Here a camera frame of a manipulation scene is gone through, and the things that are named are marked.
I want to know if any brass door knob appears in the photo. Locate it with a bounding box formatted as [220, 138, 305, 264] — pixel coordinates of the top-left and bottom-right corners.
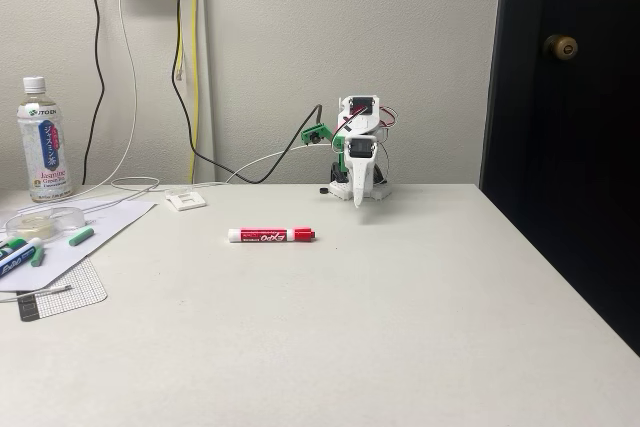
[543, 34, 580, 62]

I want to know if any jasmine tea bottle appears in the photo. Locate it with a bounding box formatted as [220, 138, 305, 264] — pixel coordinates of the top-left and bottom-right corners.
[16, 75, 74, 204]

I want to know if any black camera cable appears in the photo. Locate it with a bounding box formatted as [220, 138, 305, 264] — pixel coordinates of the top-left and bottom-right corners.
[172, 0, 322, 185]

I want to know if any grid pattern card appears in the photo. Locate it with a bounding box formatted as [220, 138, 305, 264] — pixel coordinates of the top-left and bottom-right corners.
[16, 257, 109, 322]

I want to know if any green mounted camera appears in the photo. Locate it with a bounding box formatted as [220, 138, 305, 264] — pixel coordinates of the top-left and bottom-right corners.
[301, 121, 334, 147]

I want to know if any thin metal probe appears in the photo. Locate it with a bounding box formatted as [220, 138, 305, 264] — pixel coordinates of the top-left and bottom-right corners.
[0, 285, 74, 303]

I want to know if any thick yellow cable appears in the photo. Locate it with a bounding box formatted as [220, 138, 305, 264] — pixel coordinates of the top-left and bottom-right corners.
[188, 0, 201, 184]

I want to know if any white printed plastic part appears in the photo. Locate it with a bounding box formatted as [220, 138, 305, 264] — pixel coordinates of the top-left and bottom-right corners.
[164, 188, 208, 211]

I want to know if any white USB cable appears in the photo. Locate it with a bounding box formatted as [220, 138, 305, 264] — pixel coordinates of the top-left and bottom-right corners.
[110, 144, 346, 206]

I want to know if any dark door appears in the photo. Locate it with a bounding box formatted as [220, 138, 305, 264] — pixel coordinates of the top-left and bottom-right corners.
[478, 0, 640, 356]

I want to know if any green Expo marker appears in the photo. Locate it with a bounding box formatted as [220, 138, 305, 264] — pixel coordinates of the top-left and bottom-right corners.
[0, 236, 29, 259]

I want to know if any blue Expo marker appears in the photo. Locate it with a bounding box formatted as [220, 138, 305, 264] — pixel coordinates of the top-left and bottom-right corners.
[0, 237, 45, 279]

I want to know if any red Expo marker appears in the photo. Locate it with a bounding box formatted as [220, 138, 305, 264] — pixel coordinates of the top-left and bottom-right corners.
[227, 227, 317, 244]

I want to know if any white paper sheet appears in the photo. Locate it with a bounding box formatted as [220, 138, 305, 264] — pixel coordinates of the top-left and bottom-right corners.
[0, 196, 159, 293]

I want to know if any clear petri dish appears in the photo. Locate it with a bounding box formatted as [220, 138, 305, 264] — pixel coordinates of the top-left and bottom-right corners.
[3, 204, 86, 240]

